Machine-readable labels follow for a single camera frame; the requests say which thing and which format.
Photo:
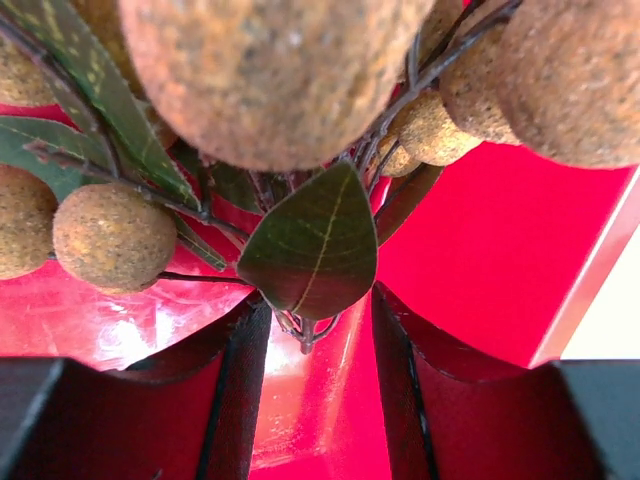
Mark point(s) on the red plastic tray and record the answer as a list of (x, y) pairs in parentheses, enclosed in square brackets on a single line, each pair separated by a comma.
[(514, 255)]

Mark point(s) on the longan bunch with leaves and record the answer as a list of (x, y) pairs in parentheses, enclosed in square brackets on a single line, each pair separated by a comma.
[(306, 131)]

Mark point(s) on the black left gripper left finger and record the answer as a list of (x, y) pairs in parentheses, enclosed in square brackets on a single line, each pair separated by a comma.
[(186, 412)]

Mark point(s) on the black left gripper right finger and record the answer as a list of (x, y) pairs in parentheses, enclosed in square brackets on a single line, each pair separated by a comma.
[(454, 412)]

